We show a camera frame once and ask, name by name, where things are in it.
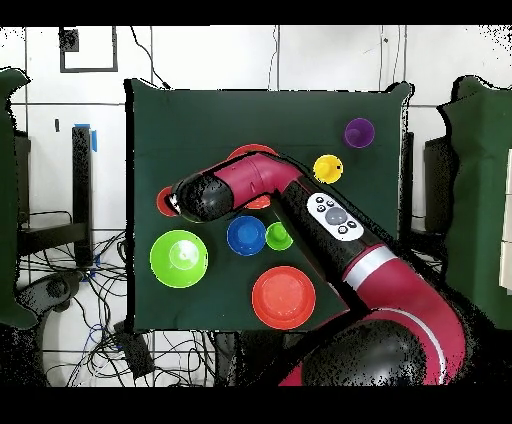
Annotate dark blue plastic bowl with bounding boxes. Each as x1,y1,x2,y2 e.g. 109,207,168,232
226,215,268,257

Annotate tangled floor cables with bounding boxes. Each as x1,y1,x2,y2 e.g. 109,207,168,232
19,229,217,387

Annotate black metal post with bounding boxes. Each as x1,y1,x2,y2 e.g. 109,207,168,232
71,124,95,268
400,130,416,241

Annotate black square frame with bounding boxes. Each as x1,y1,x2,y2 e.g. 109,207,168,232
58,25,119,74

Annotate orange plastic bowl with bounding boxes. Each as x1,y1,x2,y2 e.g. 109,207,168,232
251,265,317,331
226,143,280,211

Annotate dark green tablecloth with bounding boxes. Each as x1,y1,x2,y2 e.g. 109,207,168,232
124,77,415,335

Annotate grey pedestal foot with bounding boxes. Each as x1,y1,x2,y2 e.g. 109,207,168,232
15,270,86,314

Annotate black cable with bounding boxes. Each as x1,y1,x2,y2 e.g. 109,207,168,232
129,25,172,90

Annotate orange plastic cup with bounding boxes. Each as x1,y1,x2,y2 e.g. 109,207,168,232
156,185,180,218

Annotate yellow plastic cup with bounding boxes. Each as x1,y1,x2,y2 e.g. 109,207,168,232
312,154,345,186

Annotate purple plastic cup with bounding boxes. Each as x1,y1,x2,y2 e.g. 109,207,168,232
343,117,376,150

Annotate dark green cloth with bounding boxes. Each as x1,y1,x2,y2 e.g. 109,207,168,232
0,66,39,330
437,75,512,331

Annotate blue tape strip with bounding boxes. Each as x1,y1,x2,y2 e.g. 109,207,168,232
74,122,98,154

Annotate black power brick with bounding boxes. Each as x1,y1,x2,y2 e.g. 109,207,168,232
113,321,156,379

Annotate green plastic bowl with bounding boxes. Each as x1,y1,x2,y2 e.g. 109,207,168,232
149,229,210,290

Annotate green plastic cup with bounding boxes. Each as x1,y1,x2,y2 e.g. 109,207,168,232
264,221,294,252

